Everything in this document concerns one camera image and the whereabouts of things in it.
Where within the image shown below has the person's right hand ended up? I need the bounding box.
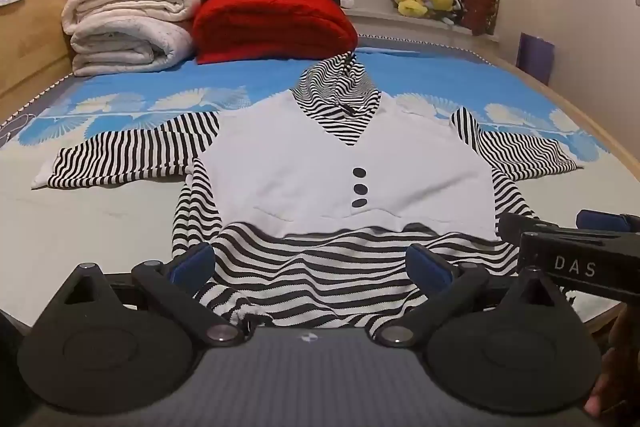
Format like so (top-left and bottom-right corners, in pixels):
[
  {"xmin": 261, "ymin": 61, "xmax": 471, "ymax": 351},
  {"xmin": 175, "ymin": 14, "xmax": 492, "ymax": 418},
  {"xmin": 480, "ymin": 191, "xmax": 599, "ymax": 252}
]
[{"xmin": 581, "ymin": 304, "xmax": 640, "ymax": 419}]

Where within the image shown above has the dark red cushion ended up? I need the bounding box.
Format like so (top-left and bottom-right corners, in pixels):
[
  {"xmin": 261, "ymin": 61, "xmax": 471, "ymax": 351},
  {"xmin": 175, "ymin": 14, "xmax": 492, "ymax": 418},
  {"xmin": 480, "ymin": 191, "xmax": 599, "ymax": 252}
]
[{"xmin": 461, "ymin": 0, "xmax": 501, "ymax": 36}]

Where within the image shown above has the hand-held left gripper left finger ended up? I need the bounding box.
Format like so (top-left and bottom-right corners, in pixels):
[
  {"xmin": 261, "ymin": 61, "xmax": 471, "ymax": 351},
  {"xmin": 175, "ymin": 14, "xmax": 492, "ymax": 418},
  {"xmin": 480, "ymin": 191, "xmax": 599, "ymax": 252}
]
[{"xmin": 49, "ymin": 242, "xmax": 245, "ymax": 349}]

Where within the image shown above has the cream folded quilt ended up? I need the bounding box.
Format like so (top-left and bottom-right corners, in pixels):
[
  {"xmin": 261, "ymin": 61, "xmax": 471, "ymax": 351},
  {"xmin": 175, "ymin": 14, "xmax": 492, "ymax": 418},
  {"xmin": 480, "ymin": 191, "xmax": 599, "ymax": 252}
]
[{"xmin": 60, "ymin": 0, "xmax": 202, "ymax": 78}]

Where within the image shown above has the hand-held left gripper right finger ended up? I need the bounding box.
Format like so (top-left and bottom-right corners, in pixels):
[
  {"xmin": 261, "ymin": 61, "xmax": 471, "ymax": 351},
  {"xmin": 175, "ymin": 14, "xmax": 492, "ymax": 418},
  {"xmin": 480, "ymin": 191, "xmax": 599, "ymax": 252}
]
[{"xmin": 373, "ymin": 244, "xmax": 567, "ymax": 348}]

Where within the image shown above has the purple box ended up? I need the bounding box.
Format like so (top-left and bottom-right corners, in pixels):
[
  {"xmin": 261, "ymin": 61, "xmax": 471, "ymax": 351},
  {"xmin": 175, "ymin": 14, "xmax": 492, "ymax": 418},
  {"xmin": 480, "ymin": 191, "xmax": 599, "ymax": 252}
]
[{"xmin": 516, "ymin": 32, "xmax": 556, "ymax": 86}]

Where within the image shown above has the blue fan-patterned bed mat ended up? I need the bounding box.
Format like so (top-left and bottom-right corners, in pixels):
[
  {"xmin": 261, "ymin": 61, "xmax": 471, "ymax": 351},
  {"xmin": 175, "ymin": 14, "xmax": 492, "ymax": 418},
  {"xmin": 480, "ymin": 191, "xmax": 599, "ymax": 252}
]
[{"xmin": 0, "ymin": 32, "xmax": 640, "ymax": 325}]

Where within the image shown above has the red folded quilt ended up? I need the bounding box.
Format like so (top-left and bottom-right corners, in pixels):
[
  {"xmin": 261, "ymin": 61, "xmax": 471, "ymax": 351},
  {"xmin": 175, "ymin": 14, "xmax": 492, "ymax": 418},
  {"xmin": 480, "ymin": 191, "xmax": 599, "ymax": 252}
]
[{"xmin": 192, "ymin": 0, "xmax": 360, "ymax": 66}]

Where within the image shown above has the black white striped hoodie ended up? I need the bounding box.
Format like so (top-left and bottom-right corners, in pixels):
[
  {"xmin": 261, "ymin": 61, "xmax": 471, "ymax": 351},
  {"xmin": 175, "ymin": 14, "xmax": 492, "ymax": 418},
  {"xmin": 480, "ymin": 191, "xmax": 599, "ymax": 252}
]
[{"xmin": 31, "ymin": 51, "xmax": 585, "ymax": 339}]

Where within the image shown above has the wooden bed frame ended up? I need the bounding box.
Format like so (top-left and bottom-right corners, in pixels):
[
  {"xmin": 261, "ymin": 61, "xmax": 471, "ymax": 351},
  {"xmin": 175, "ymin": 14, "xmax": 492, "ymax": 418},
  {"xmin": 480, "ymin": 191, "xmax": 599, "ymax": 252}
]
[{"xmin": 0, "ymin": 0, "xmax": 640, "ymax": 339}]

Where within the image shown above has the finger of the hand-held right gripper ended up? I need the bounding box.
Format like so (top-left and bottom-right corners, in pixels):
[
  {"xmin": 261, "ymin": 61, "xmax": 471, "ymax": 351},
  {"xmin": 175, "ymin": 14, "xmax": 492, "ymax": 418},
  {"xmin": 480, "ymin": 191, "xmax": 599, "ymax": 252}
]
[
  {"xmin": 498, "ymin": 211, "xmax": 583, "ymax": 249},
  {"xmin": 575, "ymin": 209, "xmax": 640, "ymax": 237}
]

